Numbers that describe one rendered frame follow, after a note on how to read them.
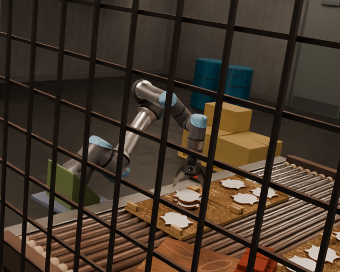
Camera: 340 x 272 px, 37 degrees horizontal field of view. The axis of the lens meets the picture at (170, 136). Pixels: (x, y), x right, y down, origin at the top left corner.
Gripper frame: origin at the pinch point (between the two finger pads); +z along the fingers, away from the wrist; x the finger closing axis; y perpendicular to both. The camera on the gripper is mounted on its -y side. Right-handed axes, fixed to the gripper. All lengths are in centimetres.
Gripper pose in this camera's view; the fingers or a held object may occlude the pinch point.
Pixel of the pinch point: (188, 190)
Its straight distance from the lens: 237.4
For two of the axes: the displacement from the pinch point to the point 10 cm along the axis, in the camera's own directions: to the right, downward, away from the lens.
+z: -1.2, 9.6, 2.7
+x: -9.8, -1.6, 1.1
